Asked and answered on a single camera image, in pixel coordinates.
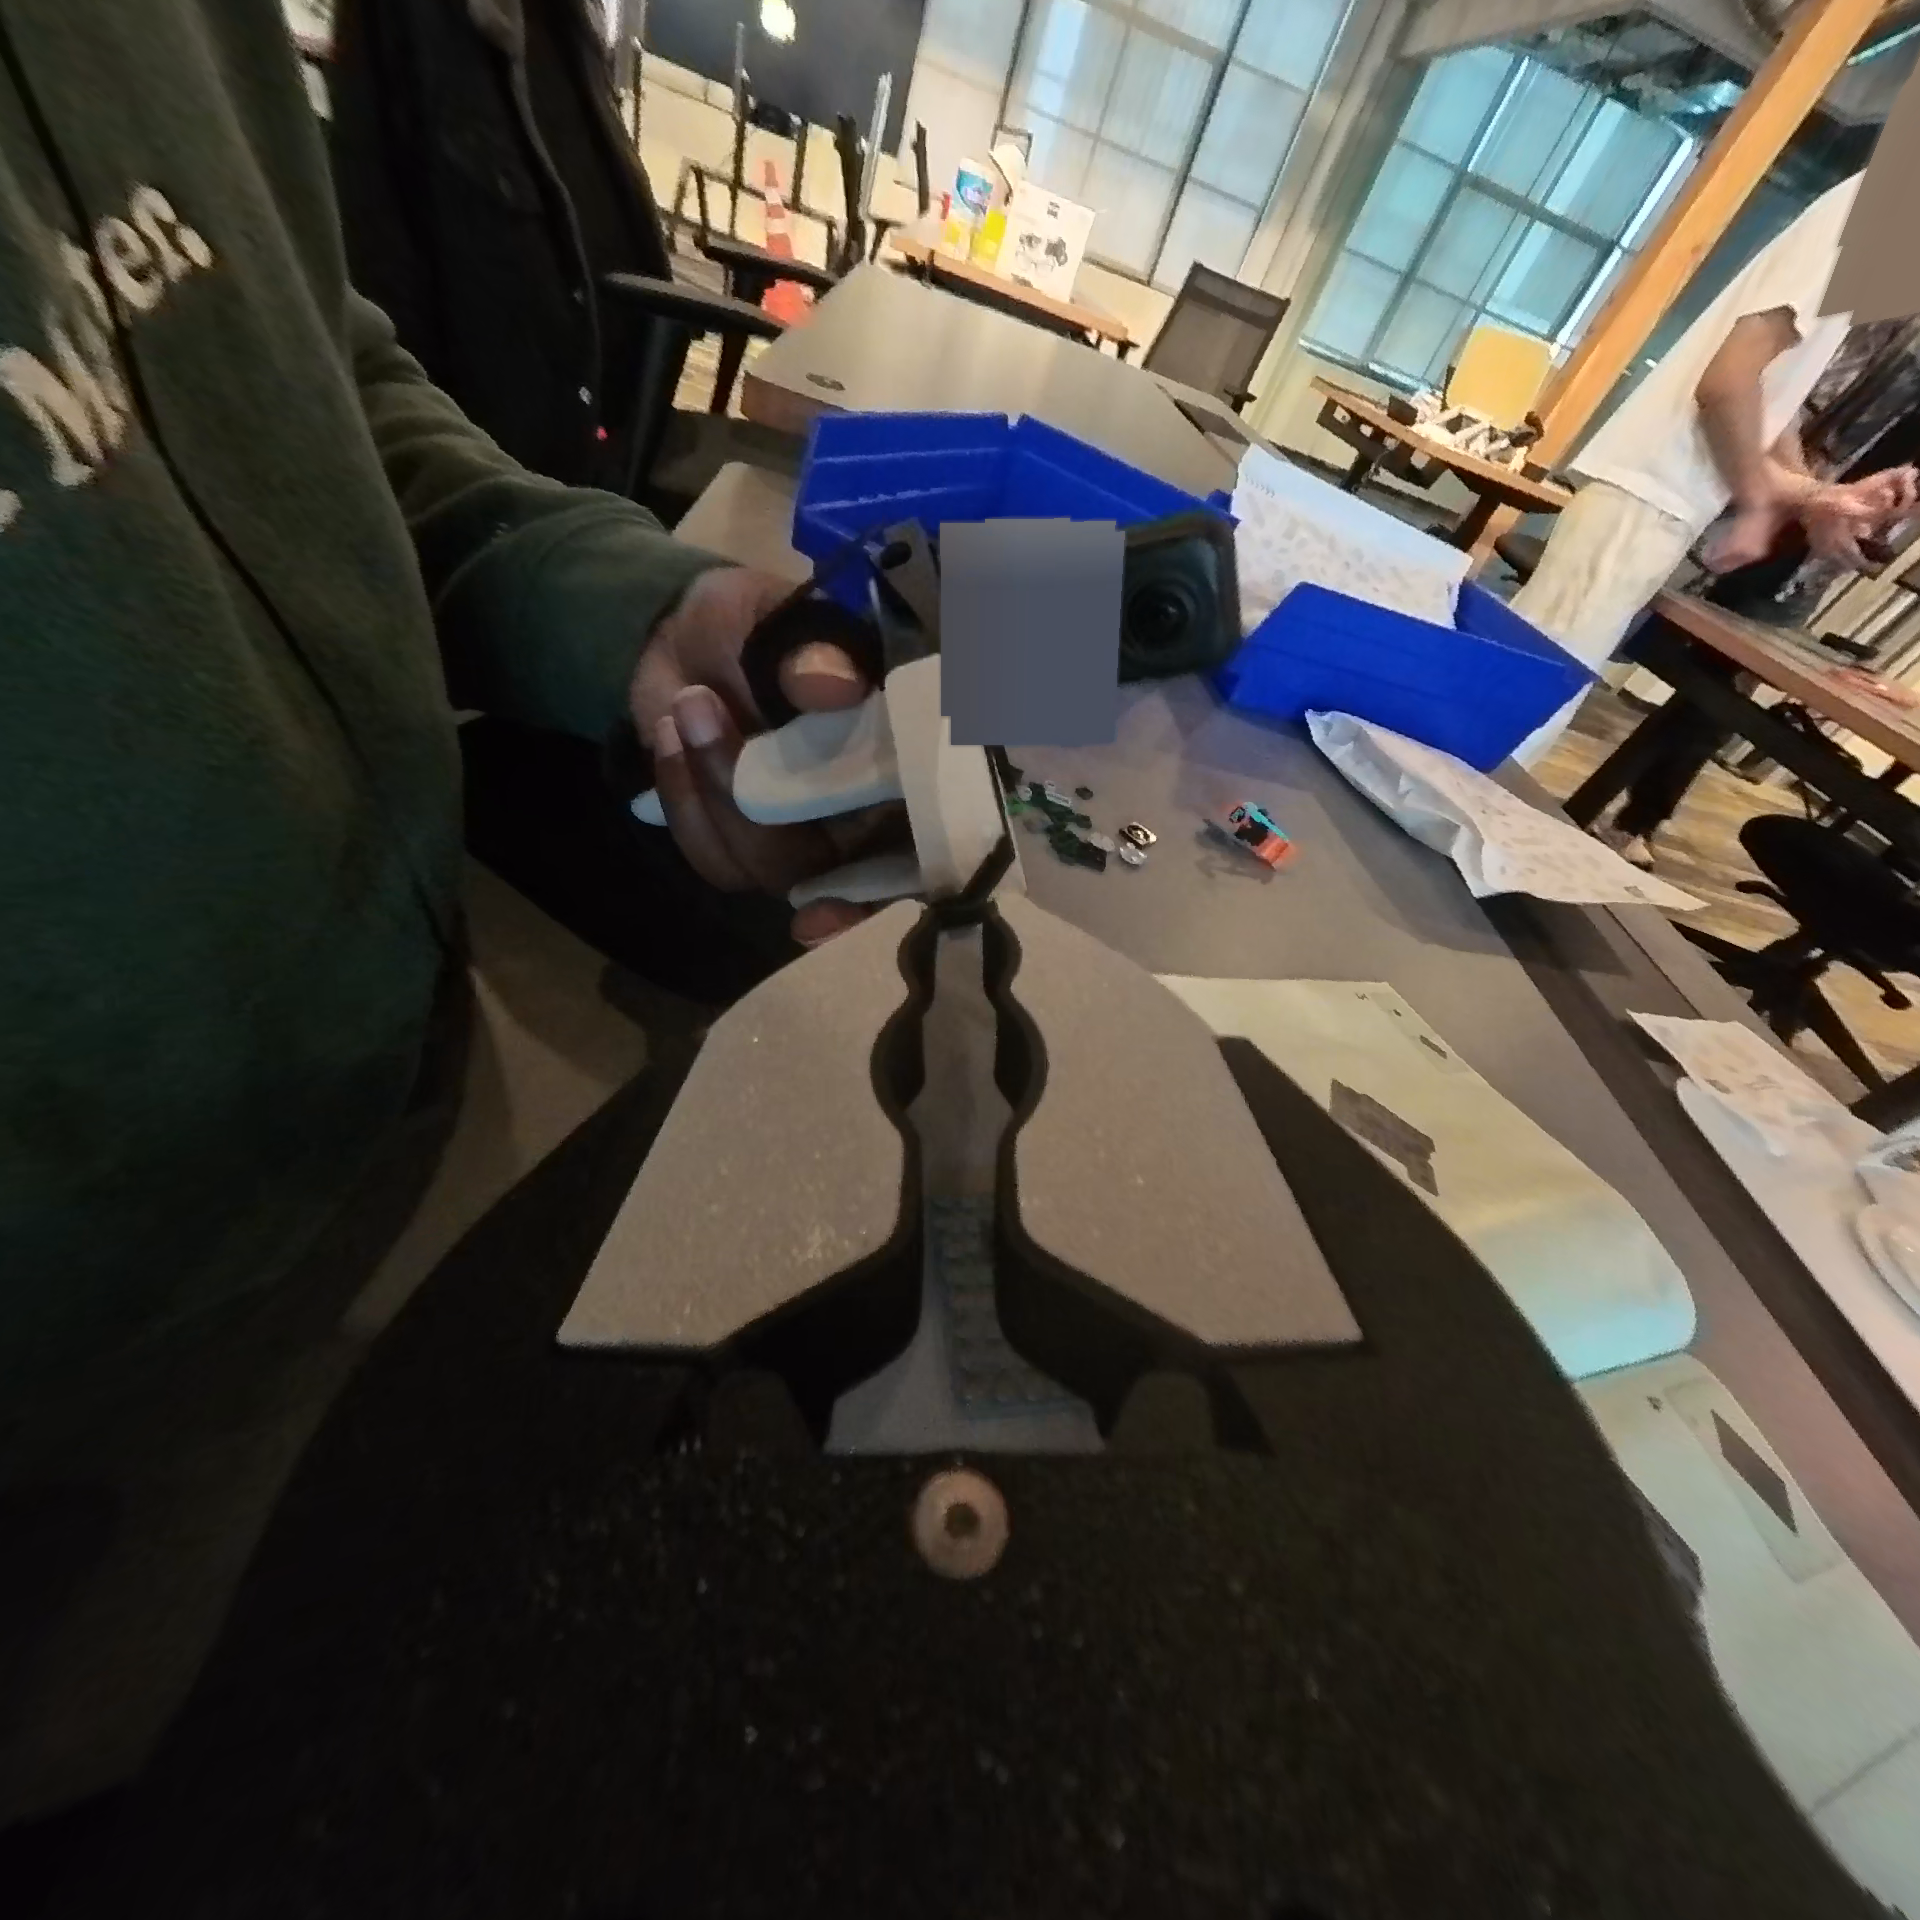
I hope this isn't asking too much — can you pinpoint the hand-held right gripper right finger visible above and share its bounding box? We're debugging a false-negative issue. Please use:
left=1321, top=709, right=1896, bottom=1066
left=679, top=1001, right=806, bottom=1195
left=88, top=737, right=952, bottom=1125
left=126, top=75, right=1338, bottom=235
left=982, top=897, right=1365, bottom=1414

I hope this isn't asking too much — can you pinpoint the open instruction booklet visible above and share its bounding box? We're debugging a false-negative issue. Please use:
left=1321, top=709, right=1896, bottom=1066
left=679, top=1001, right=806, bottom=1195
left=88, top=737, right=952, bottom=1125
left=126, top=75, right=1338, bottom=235
left=1154, top=976, right=1920, bottom=1920

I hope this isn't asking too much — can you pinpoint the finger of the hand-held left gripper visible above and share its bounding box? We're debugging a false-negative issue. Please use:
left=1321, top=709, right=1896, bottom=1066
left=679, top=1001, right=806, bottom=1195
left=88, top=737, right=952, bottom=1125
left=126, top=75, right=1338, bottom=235
left=883, top=667, right=1029, bottom=906

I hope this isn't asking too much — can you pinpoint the blue plastic bin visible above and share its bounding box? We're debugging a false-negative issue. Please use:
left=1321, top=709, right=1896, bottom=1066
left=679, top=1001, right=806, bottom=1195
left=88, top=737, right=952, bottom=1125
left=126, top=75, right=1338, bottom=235
left=1211, top=576, right=1599, bottom=776
left=791, top=405, right=1247, bottom=601

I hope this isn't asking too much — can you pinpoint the orange traffic cone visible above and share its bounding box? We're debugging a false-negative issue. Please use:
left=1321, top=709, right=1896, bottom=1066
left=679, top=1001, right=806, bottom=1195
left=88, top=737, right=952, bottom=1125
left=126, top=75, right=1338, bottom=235
left=749, top=157, right=810, bottom=324

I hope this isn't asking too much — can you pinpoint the person's dark green hoodie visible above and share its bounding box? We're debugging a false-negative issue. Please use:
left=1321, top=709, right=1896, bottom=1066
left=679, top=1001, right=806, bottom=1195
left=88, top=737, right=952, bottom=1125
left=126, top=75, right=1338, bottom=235
left=0, top=0, right=482, bottom=1825

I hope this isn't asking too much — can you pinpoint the white cardboard box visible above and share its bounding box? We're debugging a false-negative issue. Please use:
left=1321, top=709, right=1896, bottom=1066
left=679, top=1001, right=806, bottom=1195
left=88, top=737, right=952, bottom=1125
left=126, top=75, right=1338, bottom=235
left=1001, top=187, right=1098, bottom=296

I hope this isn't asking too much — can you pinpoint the pile of small building pieces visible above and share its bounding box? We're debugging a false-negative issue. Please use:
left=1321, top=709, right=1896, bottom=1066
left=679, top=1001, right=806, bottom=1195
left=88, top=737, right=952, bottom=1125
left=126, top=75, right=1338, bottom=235
left=1001, top=773, right=1163, bottom=876

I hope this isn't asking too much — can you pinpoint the wooden pillar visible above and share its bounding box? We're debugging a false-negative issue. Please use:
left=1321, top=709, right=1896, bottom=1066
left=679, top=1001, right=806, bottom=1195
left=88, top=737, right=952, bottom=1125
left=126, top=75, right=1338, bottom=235
left=1521, top=0, right=1894, bottom=453

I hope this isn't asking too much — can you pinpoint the black office chair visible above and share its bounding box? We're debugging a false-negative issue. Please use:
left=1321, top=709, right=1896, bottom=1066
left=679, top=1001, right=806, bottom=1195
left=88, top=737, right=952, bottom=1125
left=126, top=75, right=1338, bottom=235
left=599, top=224, right=841, bottom=505
left=1143, top=258, right=1295, bottom=409
left=1726, top=817, right=1920, bottom=1088

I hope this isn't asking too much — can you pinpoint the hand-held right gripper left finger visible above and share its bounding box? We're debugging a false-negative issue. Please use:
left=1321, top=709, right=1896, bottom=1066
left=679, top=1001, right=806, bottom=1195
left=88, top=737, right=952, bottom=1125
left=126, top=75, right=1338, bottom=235
left=558, top=900, right=938, bottom=1414

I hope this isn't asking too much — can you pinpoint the person's left hand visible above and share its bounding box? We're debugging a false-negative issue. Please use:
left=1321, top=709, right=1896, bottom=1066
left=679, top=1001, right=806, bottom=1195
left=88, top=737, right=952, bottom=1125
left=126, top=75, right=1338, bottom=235
left=625, top=568, right=915, bottom=952

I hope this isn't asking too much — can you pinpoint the wooden table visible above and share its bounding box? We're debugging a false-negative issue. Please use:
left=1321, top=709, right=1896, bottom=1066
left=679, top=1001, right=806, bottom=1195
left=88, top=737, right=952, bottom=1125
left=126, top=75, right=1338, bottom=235
left=1559, top=576, right=1920, bottom=873
left=1307, top=373, right=1577, bottom=549

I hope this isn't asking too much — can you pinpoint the black jacket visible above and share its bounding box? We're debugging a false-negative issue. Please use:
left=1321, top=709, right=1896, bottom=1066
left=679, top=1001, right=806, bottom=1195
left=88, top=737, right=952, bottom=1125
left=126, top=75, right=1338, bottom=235
left=327, top=0, right=675, bottom=496

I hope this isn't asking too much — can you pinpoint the large window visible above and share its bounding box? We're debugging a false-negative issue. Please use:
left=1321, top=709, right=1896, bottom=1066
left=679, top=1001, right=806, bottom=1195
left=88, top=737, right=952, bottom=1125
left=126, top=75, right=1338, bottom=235
left=899, top=0, right=1353, bottom=257
left=1304, top=46, right=1695, bottom=393

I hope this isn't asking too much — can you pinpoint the small orange blue toy piece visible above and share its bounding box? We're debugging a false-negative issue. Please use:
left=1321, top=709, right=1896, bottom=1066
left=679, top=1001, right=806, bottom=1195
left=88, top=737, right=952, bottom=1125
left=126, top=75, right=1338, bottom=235
left=1200, top=801, right=1302, bottom=873

